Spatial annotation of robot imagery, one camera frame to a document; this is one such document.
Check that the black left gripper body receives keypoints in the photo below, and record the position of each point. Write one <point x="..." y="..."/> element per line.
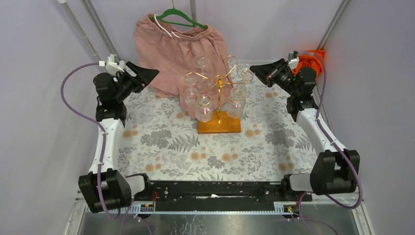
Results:
<point x="132" y="77"/>

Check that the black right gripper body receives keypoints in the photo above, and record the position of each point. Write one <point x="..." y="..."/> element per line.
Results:
<point x="284" y="81"/>

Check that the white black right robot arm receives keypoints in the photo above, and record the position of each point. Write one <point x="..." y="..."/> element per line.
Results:
<point x="335" y="167"/>

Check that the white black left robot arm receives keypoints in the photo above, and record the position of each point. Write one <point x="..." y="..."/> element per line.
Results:
<point x="103" y="187"/>

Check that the orange wooden rack base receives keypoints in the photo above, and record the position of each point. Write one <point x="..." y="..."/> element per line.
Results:
<point x="221" y="123"/>

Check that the orange cloth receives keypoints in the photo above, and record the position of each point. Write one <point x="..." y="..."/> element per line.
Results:
<point x="311" y="61"/>

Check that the pink shorts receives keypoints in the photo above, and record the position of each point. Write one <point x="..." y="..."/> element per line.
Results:
<point x="161" y="46"/>

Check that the floral table mat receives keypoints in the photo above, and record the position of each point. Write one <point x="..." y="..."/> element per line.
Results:
<point x="161" y="140"/>

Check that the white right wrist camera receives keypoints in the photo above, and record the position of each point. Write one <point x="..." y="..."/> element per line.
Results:
<point x="293" y="60"/>

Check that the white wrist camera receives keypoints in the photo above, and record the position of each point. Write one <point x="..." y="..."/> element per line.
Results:
<point x="113" y="64"/>
<point x="293" y="60"/>

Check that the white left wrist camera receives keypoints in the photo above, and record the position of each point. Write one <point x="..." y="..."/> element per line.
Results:
<point x="113" y="64"/>

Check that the gold wire glass rack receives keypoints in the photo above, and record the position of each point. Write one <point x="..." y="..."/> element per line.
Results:
<point x="223" y="83"/>

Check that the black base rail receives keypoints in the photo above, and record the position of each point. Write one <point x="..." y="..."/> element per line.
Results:
<point x="218" y="196"/>

